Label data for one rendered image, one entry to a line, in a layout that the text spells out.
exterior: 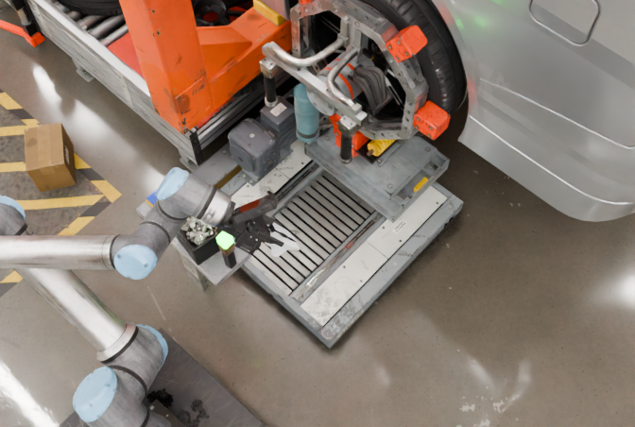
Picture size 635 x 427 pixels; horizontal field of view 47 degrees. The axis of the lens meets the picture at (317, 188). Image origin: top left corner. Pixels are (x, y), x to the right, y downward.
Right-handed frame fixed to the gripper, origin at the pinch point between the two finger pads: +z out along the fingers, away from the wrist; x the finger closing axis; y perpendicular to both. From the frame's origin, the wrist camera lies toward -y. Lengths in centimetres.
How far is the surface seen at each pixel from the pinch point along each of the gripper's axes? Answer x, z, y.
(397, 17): -62, 0, -47
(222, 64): -95, -36, 10
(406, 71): -56, 11, -36
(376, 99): -50, 7, -26
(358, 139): -87, 19, 4
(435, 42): -59, 13, -48
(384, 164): -110, 41, 18
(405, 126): -64, 24, -18
